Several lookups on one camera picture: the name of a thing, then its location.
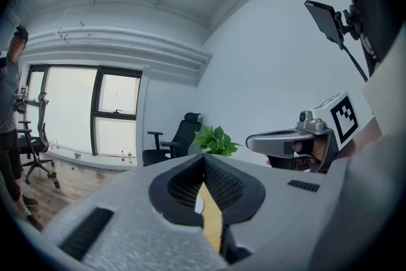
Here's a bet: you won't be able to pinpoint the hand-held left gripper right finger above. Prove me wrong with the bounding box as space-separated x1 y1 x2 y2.
202 154 348 271

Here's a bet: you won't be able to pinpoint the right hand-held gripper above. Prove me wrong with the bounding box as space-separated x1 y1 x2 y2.
246 91 361 174

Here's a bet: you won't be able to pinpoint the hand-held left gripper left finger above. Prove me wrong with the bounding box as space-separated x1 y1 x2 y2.
41 154 237 271

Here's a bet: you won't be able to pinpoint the white plate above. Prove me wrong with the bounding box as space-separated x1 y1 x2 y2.
194 195 206 215

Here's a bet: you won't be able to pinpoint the person's right forearm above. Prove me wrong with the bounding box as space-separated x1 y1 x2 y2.
341 119 383 159

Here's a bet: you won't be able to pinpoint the person's right hand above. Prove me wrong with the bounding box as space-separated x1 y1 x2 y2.
293 138 332 166

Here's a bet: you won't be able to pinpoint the green leafy plant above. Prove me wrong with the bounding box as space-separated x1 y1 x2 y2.
195 125 242 156

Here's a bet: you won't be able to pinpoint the black office chair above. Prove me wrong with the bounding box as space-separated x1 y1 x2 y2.
142 112 202 168

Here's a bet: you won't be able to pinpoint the black framed window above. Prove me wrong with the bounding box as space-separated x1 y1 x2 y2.
25 63 143 158

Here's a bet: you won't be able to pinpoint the black chest-mounted phone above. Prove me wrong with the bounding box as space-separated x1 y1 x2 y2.
304 0 345 48

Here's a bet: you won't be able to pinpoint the grey mesh office chair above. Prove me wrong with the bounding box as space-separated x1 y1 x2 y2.
18 91 61 190

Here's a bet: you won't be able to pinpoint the white ceiling pipes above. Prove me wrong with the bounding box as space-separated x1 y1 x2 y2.
18 26 213 86

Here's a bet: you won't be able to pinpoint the black phone cable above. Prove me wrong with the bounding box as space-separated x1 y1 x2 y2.
341 44 369 83

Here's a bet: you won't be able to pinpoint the black phone mount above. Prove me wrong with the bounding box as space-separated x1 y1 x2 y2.
334 4 362 41

